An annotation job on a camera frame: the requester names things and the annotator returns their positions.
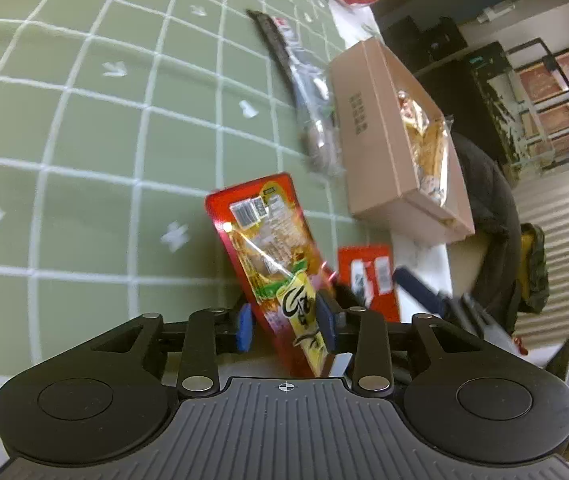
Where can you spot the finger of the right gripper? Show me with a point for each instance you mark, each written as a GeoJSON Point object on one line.
{"type": "Point", "coordinates": [417, 298]}

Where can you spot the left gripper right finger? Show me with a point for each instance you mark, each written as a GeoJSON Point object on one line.
{"type": "Point", "coordinates": [363, 333]}

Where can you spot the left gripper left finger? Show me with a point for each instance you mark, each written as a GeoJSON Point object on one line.
{"type": "Point", "coordinates": [208, 333]}

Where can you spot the small red snack packet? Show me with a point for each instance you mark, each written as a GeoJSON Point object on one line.
{"type": "Point", "coordinates": [367, 272]}

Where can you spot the pink gift box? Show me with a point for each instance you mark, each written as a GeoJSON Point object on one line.
{"type": "Point", "coordinates": [382, 187]}

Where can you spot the red yellow jerky packet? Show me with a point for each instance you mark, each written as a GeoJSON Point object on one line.
{"type": "Point", "coordinates": [278, 265]}

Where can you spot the yellow senbei cracker pack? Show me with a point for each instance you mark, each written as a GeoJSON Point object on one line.
{"type": "Point", "coordinates": [429, 146]}

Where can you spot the black silver snack bar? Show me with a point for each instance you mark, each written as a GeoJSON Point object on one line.
{"type": "Point", "coordinates": [284, 49]}

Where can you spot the black jacket on chair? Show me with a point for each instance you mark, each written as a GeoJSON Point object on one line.
{"type": "Point", "coordinates": [495, 216]}

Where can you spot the black fish tank cabinet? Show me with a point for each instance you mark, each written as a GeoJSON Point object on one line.
{"type": "Point", "coordinates": [513, 103]}

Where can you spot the green grid tablecloth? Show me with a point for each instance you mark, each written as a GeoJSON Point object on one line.
{"type": "Point", "coordinates": [117, 118]}

